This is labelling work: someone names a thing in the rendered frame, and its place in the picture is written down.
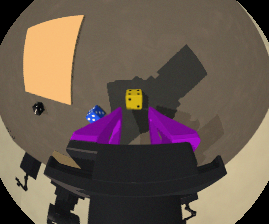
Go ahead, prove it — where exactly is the yellow die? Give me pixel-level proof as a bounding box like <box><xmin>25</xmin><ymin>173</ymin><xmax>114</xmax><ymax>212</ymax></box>
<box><xmin>126</xmin><ymin>89</ymin><xmax>142</xmax><ymax>109</ymax></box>

